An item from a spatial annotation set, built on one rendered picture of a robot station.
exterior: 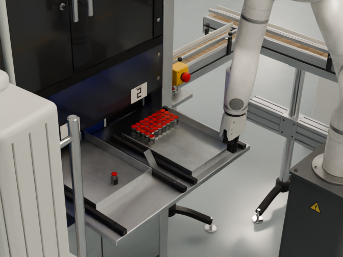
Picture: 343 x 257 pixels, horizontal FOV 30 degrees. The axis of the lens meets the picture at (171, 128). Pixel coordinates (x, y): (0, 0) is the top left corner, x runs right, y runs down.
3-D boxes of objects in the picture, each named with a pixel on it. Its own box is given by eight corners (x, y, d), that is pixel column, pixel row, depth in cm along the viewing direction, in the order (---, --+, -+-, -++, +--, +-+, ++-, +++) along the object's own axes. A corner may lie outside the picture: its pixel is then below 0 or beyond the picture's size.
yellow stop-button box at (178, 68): (163, 81, 261) (164, 65, 257) (175, 75, 265) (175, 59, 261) (177, 87, 257) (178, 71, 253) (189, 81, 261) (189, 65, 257)
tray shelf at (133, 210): (18, 179, 220) (17, 175, 219) (154, 103, 265) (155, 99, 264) (116, 246, 194) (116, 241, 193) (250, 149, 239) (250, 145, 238)
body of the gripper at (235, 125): (235, 98, 225) (233, 125, 231) (217, 109, 219) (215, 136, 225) (252, 106, 221) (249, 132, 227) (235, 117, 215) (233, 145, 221)
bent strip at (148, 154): (143, 165, 225) (143, 152, 222) (149, 161, 227) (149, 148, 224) (173, 182, 218) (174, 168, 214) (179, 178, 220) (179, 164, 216)
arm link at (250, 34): (270, 32, 191) (247, 117, 208) (269, 11, 204) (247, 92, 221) (240, 27, 191) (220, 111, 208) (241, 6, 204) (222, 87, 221)
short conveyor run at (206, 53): (154, 105, 267) (155, 72, 259) (128, 92, 276) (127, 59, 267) (250, 52, 311) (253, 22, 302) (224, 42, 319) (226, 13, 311)
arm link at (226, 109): (234, 93, 224) (233, 100, 226) (218, 102, 218) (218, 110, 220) (253, 101, 219) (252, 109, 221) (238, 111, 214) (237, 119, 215)
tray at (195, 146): (121, 140, 238) (121, 133, 236) (168, 114, 254) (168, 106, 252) (191, 179, 219) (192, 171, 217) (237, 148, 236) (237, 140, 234)
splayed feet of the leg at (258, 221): (247, 220, 335) (250, 199, 327) (298, 177, 367) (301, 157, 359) (260, 226, 331) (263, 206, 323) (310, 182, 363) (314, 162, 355)
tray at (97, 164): (28, 169, 222) (27, 160, 220) (84, 138, 239) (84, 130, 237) (96, 212, 204) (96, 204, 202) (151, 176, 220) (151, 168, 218)
